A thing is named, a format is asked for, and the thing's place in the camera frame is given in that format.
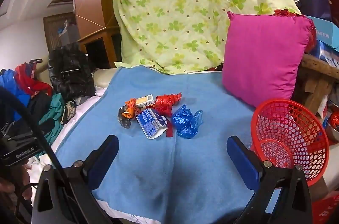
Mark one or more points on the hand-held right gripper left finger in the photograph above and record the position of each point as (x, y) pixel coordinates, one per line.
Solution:
(106, 157)

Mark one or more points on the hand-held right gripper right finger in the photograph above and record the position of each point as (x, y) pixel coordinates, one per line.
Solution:
(243, 163)

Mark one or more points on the red mesh basket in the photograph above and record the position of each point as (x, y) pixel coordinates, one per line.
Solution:
(275, 152)

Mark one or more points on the black plastic bag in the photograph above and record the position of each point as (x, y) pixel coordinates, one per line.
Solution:
(124, 122)

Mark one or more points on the blue and white box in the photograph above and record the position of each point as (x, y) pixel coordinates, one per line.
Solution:
(149, 122)

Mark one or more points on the orange plastic wad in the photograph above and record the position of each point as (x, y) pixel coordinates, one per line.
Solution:
(131, 104)

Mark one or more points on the orange cardboard box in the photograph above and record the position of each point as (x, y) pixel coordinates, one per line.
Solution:
(144, 100)

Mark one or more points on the torn red plastic bag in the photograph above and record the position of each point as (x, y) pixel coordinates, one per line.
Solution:
(169, 130)

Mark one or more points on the blue plastic bag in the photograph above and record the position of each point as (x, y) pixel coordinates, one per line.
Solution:
(185, 122)

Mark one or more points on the person's left hand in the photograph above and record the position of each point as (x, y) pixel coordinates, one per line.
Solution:
(12, 181)

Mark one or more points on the green cloth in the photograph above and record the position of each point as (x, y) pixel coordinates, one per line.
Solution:
(55, 112)

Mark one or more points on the white bed sheet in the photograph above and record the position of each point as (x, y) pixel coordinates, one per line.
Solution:
(84, 107)

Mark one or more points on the blue blanket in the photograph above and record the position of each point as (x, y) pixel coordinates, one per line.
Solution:
(159, 173)

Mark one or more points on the blue cloth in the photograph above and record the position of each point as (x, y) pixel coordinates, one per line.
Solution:
(10, 86)

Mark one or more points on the red cloth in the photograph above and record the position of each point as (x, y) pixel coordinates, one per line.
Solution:
(29, 80)

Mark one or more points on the cream cushion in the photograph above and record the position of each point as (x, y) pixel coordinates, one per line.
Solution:
(102, 76)

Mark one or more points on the black jacket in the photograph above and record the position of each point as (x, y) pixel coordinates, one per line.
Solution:
(68, 72)

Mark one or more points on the metal bowl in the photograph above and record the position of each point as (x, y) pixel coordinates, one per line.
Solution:
(332, 133)

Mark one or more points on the red box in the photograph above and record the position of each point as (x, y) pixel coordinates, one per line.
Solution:
(325, 209)

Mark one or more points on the pink pillow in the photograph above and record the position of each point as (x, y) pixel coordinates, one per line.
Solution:
(264, 54)

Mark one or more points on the wooden bench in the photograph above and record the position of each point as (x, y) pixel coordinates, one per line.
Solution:
(315, 70)

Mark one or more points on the light blue cardboard box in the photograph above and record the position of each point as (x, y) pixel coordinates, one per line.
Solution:
(323, 30)

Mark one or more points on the green clover print blanket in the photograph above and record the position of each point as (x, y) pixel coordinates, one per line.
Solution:
(185, 14)

